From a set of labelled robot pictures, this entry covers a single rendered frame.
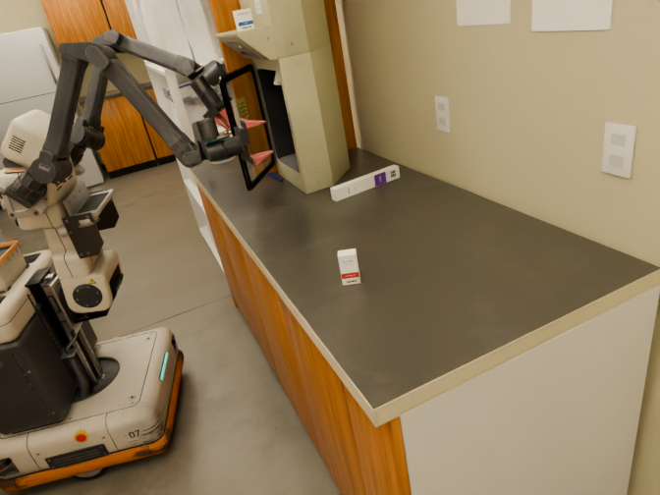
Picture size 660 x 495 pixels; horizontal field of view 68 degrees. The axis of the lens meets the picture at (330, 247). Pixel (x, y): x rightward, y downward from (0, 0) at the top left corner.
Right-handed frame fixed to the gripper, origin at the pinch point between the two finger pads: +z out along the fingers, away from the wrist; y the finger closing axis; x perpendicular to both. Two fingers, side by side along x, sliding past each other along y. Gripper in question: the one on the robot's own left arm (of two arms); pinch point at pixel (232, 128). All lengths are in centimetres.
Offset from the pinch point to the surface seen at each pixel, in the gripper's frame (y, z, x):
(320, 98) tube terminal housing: -32.2, 9.8, -4.5
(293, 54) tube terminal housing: -34.5, -6.8, 1.1
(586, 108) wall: -97, 43, 43
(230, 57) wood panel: -6.3, -21.0, -21.6
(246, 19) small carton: -28.2, -23.8, 1.5
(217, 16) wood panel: -11.9, -34.4, -21.1
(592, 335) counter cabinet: -77, 76, 76
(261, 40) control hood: -30.3, -15.4, 6.7
